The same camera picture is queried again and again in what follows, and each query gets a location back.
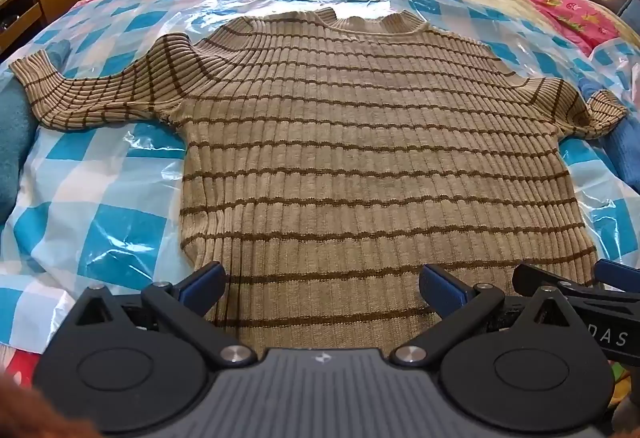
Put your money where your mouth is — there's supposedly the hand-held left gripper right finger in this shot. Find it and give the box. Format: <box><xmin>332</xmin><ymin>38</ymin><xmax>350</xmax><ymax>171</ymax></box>
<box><xmin>390</xmin><ymin>262</ymin><xmax>602</xmax><ymax>367</ymax></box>

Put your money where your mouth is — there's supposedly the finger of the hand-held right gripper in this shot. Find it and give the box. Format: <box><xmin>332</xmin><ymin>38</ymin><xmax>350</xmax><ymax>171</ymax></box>
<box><xmin>514</xmin><ymin>263</ymin><xmax>640</xmax><ymax>306</ymax></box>
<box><xmin>594</xmin><ymin>259</ymin><xmax>640</xmax><ymax>281</ymax></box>

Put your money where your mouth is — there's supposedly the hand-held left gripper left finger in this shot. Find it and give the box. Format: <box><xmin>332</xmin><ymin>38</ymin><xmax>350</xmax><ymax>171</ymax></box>
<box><xmin>62</xmin><ymin>261</ymin><xmax>258</xmax><ymax>367</ymax></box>

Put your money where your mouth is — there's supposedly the beige brown-striped knit sweater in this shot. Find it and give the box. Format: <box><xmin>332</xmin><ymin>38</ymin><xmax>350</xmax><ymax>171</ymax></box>
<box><xmin>9</xmin><ymin>8</ymin><xmax>628</xmax><ymax>356</ymax></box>

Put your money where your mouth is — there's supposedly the blue white checked plastic sheet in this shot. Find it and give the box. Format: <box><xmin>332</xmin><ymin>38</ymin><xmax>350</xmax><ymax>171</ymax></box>
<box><xmin>0</xmin><ymin>0</ymin><xmax>640</xmax><ymax>354</ymax></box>

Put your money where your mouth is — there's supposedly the blue towel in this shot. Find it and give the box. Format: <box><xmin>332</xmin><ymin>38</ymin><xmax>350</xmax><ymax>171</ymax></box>
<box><xmin>602</xmin><ymin>115</ymin><xmax>640</xmax><ymax>196</ymax></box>

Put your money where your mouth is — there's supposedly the brown fuzzy cloth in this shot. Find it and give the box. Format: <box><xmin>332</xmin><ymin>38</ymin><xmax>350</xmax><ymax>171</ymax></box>
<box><xmin>0</xmin><ymin>368</ymin><xmax>103</xmax><ymax>438</ymax></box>

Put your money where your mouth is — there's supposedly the teal fleece blanket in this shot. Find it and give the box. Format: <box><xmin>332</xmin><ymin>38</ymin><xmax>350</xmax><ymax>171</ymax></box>
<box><xmin>0</xmin><ymin>41</ymin><xmax>71</xmax><ymax>224</ymax></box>

